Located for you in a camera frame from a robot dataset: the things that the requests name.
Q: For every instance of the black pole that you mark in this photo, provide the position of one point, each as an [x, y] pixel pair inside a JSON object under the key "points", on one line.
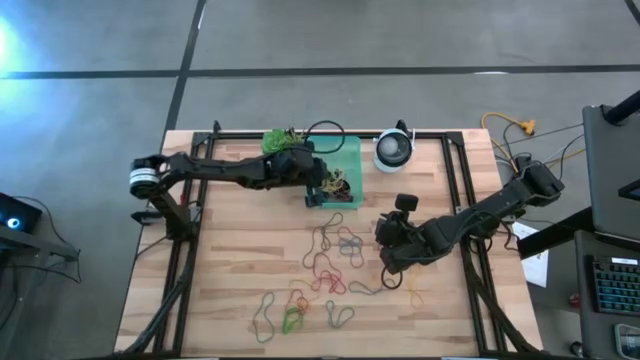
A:
{"points": [[622, 110]]}

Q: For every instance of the thin black rubber band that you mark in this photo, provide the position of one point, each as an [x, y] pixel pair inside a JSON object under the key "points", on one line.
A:
{"points": [[320, 232]]}

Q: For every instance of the succulent in triangle-pattern pot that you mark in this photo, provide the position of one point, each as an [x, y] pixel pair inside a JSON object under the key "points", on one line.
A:
{"points": [[277, 141]]}

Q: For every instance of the yellow rubber band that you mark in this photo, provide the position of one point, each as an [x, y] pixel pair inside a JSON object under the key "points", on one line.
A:
{"points": [[300, 281], [334, 181], [412, 295]]}

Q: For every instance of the wide black rubber band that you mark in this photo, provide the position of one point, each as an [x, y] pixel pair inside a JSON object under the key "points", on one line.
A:
{"points": [[345, 191]]}

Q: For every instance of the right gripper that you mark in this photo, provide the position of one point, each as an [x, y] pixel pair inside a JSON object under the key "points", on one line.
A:
{"points": [[400, 235]]}

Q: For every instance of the green rubber band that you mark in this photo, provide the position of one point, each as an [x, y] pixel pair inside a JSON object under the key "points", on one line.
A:
{"points": [[290, 320]]}

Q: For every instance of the black desk bar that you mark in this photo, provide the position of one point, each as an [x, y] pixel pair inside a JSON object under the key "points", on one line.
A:
{"points": [[555, 235]]}

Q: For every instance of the black power adapter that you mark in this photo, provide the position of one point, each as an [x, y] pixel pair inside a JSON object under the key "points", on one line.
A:
{"points": [[522, 161]]}

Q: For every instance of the small gray device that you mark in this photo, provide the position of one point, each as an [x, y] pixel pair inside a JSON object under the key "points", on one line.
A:
{"points": [[627, 335]]}

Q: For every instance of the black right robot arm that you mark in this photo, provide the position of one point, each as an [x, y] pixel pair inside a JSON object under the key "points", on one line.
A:
{"points": [[490, 205]]}

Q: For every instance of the gray desk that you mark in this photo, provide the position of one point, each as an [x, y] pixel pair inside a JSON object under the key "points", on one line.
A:
{"points": [[585, 300]]}

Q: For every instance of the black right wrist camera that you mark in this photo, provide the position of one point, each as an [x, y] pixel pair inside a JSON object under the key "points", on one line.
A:
{"points": [[406, 202]]}

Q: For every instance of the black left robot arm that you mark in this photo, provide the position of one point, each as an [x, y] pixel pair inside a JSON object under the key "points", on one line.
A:
{"points": [[225, 172]]}

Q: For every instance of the backlit black keyboard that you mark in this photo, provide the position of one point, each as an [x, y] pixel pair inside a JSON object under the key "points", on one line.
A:
{"points": [[617, 287]]}

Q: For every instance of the black device with blue light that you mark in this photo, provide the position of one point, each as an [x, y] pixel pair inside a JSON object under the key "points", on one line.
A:
{"points": [[25, 212]]}

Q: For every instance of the teal translucent plastic bin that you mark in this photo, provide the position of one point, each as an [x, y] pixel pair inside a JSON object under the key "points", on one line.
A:
{"points": [[350, 155]]}

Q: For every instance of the small red object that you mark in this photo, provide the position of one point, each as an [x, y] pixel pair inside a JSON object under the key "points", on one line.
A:
{"points": [[574, 301]]}

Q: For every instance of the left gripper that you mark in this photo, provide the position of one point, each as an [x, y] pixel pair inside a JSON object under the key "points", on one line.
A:
{"points": [[310, 170]]}

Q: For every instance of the white dome security camera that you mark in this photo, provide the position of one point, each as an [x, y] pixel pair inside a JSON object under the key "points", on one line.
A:
{"points": [[394, 150]]}

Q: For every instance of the white paper sheet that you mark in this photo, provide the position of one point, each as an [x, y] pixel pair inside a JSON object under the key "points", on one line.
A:
{"points": [[537, 270]]}

